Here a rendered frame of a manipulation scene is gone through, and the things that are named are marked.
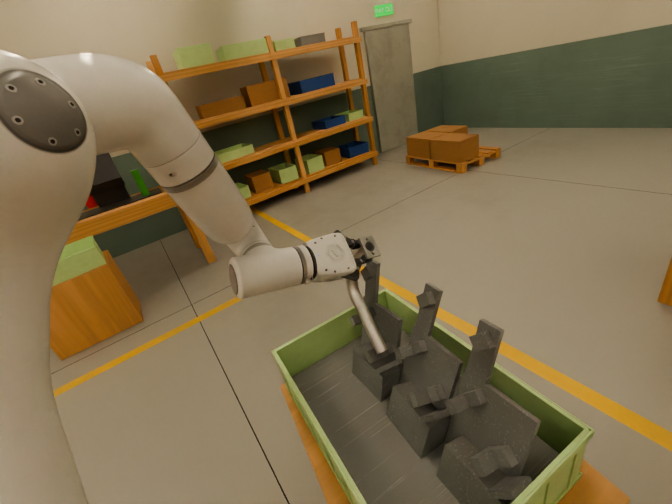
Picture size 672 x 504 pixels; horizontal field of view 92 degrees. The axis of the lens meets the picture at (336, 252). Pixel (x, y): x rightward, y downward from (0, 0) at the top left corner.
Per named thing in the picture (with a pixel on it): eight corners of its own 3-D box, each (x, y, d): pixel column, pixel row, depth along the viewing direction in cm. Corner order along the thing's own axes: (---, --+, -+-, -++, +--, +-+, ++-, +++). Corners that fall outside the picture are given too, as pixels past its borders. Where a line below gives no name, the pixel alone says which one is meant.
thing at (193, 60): (379, 164, 595) (358, 17, 490) (222, 229, 472) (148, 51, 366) (361, 161, 637) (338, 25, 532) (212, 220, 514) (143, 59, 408)
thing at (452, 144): (406, 164, 560) (403, 137, 539) (441, 150, 588) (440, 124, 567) (461, 174, 463) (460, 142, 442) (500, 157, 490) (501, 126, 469)
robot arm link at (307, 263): (308, 277, 65) (321, 274, 67) (293, 239, 68) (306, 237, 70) (295, 292, 72) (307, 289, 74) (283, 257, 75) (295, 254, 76)
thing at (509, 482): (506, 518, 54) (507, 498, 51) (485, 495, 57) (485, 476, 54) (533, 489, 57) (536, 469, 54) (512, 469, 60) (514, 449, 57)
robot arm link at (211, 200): (148, 155, 55) (240, 263, 77) (163, 197, 44) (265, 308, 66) (195, 128, 56) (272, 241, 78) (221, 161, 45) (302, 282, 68)
